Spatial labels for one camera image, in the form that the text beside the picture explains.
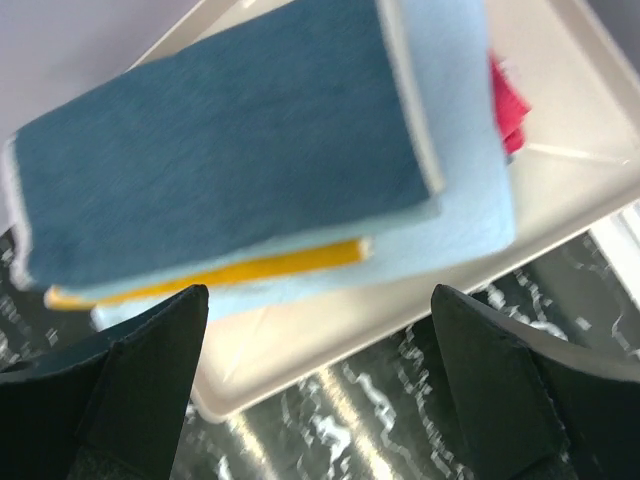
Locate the black marble pattern mat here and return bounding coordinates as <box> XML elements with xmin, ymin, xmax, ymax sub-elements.
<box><xmin>0</xmin><ymin>199</ymin><xmax>640</xmax><ymax>480</ymax></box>

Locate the white plastic tray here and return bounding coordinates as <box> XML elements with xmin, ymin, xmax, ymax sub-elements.
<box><xmin>127</xmin><ymin>0</ymin><xmax>640</xmax><ymax>424</ymax></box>

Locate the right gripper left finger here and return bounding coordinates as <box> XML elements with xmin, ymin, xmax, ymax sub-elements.
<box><xmin>1</xmin><ymin>285</ymin><xmax>208</xmax><ymax>479</ymax></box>

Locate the blue beige patterned towel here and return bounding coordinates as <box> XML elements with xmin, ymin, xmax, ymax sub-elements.
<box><xmin>1</xmin><ymin>1</ymin><xmax>444</xmax><ymax>297</ymax></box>

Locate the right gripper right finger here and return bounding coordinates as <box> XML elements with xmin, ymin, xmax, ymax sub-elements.
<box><xmin>431</xmin><ymin>285</ymin><xmax>639</xmax><ymax>479</ymax></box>

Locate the pink folded towel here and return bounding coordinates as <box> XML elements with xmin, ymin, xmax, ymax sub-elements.
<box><xmin>489</xmin><ymin>52</ymin><xmax>531</xmax><ymax>156</ymax></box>

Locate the light blue folded towel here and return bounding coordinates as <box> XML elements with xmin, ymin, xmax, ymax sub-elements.
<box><xmin>89</xmin><ymin>0</ymin><xmax>519</xmax><ymax>331</ymax></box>

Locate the yellow bear towel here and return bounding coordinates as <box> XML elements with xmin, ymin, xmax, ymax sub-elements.
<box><xmin>44</xmin><ymin>238</ymin><xmax>372</xmax><ymax>311</ymax></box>

